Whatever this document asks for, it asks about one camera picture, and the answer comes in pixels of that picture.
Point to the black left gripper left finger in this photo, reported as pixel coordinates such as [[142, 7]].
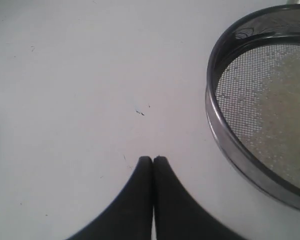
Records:
[[130, 215]]

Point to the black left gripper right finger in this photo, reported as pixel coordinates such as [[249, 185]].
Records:
[[177, 215]]

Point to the white grains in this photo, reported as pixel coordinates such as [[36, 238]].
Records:
[[277, 143]]

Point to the round stainless steel sieve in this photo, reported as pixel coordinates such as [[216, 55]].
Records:
[[273, 25]]

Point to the stainless steel cup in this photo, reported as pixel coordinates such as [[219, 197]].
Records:
[[291, 2]]

